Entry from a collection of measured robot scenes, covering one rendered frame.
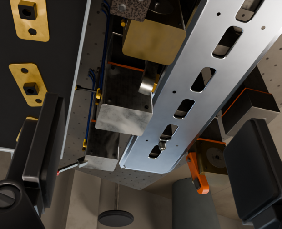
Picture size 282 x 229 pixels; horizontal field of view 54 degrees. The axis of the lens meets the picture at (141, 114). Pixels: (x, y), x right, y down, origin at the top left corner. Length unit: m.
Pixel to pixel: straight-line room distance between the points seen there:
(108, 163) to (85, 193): 2.06
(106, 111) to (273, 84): 0.78
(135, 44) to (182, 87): 0.22
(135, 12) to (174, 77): 0.24
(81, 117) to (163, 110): 0.57
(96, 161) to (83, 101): 0.40
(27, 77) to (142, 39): 0.18
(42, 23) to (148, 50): 0.18
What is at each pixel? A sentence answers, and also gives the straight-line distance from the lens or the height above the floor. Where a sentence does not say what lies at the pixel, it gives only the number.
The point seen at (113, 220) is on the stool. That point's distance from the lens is 2.60.
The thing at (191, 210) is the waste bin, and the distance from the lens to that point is 3.02.
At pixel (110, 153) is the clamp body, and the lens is 0.77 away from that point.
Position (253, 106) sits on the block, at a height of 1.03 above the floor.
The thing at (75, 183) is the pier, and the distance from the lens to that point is 2.81.
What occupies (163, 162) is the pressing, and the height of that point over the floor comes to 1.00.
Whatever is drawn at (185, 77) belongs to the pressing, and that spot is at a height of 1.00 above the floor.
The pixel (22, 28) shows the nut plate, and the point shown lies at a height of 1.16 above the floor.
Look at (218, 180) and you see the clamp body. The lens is 0.91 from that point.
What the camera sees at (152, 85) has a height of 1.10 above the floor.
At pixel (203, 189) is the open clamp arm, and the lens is 0.85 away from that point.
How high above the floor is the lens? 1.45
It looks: 40 degrees down
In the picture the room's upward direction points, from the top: 179 degrees clockwise
